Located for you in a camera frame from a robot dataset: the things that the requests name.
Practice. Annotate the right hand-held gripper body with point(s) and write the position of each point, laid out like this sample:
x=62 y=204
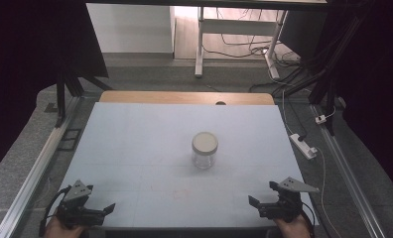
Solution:
x=284 y=206

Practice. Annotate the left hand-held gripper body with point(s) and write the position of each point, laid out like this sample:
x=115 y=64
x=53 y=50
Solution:
x=77 y=211

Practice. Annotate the clear glass jar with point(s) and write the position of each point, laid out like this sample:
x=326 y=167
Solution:
x=203 y=161

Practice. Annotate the cream round jar lid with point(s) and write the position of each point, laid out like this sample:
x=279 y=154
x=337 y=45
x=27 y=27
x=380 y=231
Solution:
x=204 y=142

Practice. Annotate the person's right hand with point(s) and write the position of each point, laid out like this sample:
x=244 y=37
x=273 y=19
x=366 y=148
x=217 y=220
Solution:
x=292 y=229

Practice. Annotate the person's left hand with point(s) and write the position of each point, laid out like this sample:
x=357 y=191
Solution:
x=62 y=231

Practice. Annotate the white power strip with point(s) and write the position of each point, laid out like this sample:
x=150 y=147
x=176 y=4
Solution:
x=303 y=147

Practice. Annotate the black plug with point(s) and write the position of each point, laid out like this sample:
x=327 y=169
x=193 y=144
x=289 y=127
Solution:
x=302 y=137

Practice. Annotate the pale blue table mat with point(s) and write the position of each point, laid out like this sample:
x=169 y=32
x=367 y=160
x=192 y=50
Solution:
x=145 y=148

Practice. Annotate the small white adapter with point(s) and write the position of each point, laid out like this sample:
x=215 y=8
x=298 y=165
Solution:
x=321 y=119

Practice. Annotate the black metal stand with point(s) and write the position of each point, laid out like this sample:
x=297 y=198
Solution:
x=327 y=82
x=61 y=99

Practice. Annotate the black curtain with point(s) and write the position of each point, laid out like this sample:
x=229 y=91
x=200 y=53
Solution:
x=26 y=66
x=376 y=82

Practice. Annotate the black floor bracket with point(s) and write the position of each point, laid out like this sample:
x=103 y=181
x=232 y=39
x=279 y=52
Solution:
x=69 y=140

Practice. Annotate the aluminium floor rail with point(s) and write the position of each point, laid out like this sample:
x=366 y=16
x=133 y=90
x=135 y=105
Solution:
x=35 y=172
x=350 y=178

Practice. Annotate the white desk frame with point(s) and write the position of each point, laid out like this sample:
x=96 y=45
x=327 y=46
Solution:
x=237 y=27

